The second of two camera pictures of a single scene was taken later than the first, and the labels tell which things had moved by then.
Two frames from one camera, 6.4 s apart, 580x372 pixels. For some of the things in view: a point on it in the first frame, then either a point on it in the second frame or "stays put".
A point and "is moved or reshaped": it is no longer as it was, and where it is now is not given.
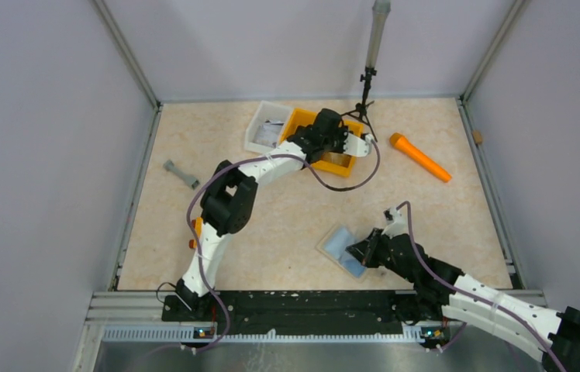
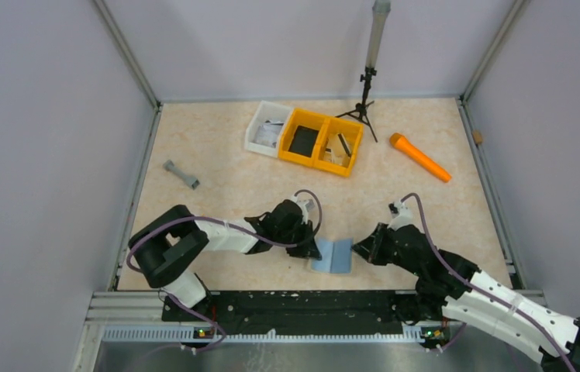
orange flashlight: (403, 144) stays put
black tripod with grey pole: (378, 24) stays put
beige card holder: (333, 247) is moved or reshaped
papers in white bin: (267, 132) stays put
